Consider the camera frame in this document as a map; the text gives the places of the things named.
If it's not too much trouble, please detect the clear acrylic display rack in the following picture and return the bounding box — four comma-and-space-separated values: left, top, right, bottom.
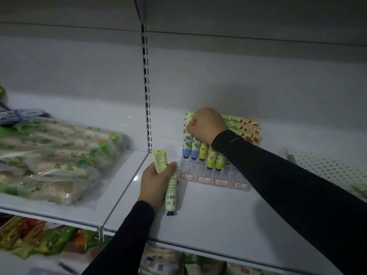
179, 156, 252, 192

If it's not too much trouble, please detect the pile of white sweet bags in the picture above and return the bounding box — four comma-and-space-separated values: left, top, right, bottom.
139, 244, 184, 275

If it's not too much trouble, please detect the white store shelf unit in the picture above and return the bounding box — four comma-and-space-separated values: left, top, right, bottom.
0, 0, 367, 275

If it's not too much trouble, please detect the clear bag of green sweets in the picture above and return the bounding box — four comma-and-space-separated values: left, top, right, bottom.
0, 117, 127, 205

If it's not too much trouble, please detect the row of cream tubes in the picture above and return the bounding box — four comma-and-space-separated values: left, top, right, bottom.
183, 111, 261, 146

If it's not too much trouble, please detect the person's right forearm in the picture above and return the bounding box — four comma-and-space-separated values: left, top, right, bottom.
211, 129, 367, 275

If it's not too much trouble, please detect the person's right hand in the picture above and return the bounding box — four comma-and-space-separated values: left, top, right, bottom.
186, 108, 229, 146

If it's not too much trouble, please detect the person's left hand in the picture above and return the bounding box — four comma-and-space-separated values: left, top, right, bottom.
137, 162, 179, 214

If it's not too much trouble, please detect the heap of assorted snack packets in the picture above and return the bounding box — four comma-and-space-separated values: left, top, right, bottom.
0, 216, 112, 260

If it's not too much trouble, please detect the blue white packet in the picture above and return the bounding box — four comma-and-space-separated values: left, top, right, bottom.
0, 108, 51, 125

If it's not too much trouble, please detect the white perforated basket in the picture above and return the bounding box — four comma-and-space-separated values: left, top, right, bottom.
285, 149, 367, 202

